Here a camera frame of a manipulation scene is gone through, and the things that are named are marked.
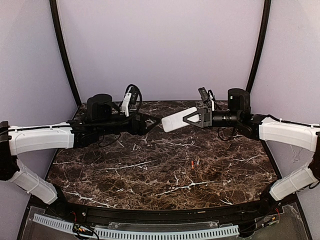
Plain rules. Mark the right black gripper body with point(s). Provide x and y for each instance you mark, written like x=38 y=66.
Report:
x=206 y=117

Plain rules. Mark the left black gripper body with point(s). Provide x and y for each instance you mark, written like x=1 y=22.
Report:
x=136 y=123

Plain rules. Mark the white remote control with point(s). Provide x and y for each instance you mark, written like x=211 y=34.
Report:
x=175 y=121

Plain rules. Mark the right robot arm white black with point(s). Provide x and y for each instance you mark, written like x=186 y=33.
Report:
x=265 y=128

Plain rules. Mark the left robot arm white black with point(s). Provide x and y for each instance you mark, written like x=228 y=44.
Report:
x=103 y=117

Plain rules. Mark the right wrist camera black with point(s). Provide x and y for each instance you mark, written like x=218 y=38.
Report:
x=204 y=94

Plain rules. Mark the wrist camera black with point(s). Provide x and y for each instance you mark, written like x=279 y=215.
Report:
x=134 y=91
x=204 y=94

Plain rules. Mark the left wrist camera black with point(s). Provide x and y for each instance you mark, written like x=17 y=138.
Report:
x=134 y=91

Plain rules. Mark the black curved front rail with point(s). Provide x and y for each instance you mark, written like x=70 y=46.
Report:
x=242 y=214

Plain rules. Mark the right white cable duct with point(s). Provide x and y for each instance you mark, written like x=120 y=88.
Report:
x=206 y=234

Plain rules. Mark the white cable duct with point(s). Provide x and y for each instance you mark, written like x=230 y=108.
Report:
x=206 y=234
x=53 y=223

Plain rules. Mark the right black frame post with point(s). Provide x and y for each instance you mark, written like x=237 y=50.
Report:
x=259 y=45

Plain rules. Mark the black frame post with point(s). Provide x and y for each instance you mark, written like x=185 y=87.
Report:
x=63 y=51
x=259 y=45

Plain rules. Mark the left white cable duct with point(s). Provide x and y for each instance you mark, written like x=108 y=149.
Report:
x=53 y=223

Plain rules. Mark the left black frame post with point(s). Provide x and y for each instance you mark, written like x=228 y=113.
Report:
x=63 y=51

